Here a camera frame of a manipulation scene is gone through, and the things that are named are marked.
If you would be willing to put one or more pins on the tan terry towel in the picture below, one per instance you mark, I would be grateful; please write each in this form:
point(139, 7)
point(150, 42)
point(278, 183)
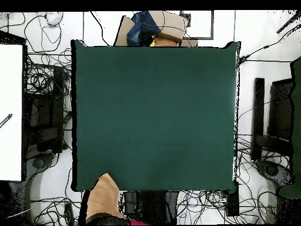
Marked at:
point(103, 197)

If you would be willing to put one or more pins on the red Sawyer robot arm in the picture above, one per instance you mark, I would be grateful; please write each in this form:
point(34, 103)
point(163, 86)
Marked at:
point(112, 221)

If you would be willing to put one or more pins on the white flat panel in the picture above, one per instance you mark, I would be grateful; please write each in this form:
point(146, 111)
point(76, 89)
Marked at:
point(10, 106)

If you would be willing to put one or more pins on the dark green table cloth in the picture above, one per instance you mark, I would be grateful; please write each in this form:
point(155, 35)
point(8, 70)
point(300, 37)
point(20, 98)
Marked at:
point(152, 106)

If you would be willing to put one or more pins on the orange garment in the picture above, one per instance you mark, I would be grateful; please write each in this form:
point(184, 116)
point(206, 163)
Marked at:
point(164, 42)

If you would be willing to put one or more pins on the dark blue garment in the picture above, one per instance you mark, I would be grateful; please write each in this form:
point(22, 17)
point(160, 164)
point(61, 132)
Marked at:
point(142, 28)

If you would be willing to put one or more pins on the brown cardboard box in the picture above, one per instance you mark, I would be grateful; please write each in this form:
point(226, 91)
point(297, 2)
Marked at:
point(169, 23)

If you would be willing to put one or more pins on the black equipment rack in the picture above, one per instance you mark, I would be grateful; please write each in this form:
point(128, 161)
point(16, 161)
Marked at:
point(44, 113)

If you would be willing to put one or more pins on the black upright bar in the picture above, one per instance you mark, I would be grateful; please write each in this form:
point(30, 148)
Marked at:
point(258, 117)

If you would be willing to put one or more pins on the grey stand foot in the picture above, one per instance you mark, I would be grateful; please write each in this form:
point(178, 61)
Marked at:
point(272, 170)
point(40, 162)

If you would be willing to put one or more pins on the black power strip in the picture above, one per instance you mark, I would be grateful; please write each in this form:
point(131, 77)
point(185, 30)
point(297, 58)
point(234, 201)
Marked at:
point(69, 213)

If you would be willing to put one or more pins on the black chair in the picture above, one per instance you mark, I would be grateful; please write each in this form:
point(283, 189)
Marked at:
point(281, 108)

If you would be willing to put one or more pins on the person's foot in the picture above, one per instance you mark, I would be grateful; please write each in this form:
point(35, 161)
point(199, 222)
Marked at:
point(54, 18)

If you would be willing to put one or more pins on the striped black rod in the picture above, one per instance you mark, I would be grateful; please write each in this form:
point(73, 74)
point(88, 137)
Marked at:
point(5, 120)

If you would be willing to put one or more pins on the thin black rod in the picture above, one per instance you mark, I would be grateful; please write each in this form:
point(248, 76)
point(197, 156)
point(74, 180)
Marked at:
point(289, 22)

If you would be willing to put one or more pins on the black square frame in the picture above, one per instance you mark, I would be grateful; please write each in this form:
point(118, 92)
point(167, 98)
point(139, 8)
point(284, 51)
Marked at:
point(200, 38)

